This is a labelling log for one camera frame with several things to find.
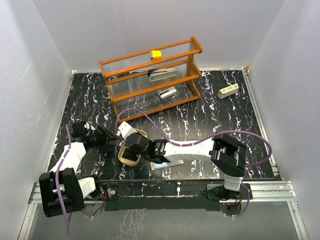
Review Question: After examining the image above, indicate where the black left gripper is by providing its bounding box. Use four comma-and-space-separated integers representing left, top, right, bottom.
86, 125, 120, 154

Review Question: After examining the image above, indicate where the pink leather card holder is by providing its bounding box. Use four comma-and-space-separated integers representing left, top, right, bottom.
150, 160, 184, 171

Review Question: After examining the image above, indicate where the black credit card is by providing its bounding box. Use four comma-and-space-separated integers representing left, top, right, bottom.
122, 148, 139, 162

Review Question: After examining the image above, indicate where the beige card box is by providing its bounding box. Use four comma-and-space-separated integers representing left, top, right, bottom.
118, 126, 147, 167

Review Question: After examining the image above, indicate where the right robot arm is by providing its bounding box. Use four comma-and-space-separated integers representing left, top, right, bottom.
123, 132, 247, 201

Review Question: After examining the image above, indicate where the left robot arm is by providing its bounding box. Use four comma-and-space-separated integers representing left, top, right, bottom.
39, 121, 120, 218

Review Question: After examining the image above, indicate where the small white stapler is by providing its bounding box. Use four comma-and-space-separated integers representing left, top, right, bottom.
158, 86, 177, 100

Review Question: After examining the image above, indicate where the orange wooden shelf rack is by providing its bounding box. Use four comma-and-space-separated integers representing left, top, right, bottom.
99, 36, 203, 122

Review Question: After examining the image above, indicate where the large grey black stapler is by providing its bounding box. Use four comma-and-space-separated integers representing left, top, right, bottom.
147, 68, 177, 83

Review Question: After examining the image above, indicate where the yellow grey tape dispenser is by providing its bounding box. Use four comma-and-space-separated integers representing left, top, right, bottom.
150, 50, 162, 61

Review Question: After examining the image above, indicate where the white staples box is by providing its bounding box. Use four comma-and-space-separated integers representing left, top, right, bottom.
217, 84, 239, 99

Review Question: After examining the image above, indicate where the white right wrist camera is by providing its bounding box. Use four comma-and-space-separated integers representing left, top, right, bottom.
117, 121, 137, 140

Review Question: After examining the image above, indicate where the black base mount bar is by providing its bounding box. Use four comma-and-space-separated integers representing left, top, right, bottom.
101, 180, 223, 211

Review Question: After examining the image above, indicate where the aluminium frame rail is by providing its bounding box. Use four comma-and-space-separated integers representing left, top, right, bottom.
242, 66, 310, 240

